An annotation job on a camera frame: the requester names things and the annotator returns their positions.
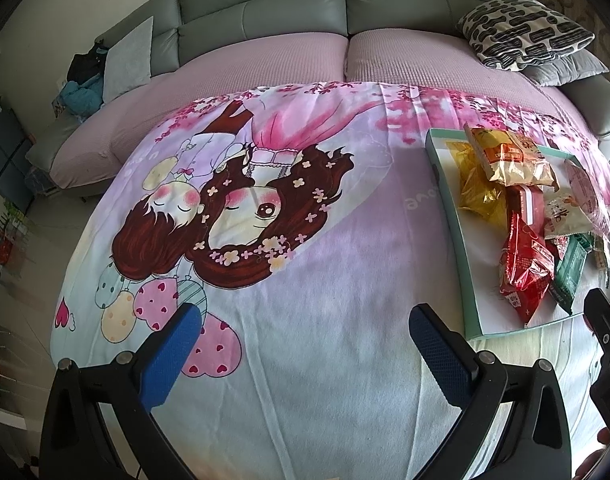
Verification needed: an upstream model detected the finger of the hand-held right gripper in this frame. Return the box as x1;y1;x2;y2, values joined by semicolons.
583;287;610;361

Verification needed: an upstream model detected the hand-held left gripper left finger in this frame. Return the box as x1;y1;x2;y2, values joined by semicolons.
37;301;204;480

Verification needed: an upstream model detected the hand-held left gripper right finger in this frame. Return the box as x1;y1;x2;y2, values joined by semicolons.
409;302;574;480

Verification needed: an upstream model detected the green snack packet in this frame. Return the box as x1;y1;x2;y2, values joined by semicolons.
549;232;594;317

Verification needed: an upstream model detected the white tray with green rim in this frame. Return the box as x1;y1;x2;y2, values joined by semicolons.
425;127;610;339

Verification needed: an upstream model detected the large red snack packet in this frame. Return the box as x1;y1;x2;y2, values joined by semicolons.
499;211;556;329

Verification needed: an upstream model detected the cream snack packet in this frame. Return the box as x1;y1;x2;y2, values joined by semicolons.
541;192;600;240

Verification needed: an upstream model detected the pink snack packet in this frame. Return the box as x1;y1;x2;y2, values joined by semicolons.
565;160;610;233

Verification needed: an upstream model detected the red-brown biscuit packet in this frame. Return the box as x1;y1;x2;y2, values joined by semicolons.
505;184;549;233

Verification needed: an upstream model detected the orange labelled snack packet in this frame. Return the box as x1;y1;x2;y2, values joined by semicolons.
464;124;559;192

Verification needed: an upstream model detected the person's right hand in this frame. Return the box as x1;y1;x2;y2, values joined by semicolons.
572;425;610;480

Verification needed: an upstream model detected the printed blanket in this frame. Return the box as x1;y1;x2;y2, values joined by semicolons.
50;80;610;480

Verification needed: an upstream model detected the yellow clear snack packet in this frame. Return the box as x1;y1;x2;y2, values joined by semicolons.
445;140;510;227

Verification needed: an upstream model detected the green potted plant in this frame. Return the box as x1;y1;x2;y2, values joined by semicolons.
0;199;30;243

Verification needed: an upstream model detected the grey pillow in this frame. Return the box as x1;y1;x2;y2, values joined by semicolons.
524;49;610;87

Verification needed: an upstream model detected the dark grey cabinet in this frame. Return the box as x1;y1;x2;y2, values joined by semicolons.
0;91;30;203

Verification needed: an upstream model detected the light grey cushion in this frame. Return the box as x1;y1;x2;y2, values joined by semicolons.
102;15;154;103

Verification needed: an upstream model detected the black patterned pillow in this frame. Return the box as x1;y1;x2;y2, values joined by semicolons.
456;0;596;72

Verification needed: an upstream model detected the grey sofa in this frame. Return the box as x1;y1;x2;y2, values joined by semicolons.
25;0;610;191

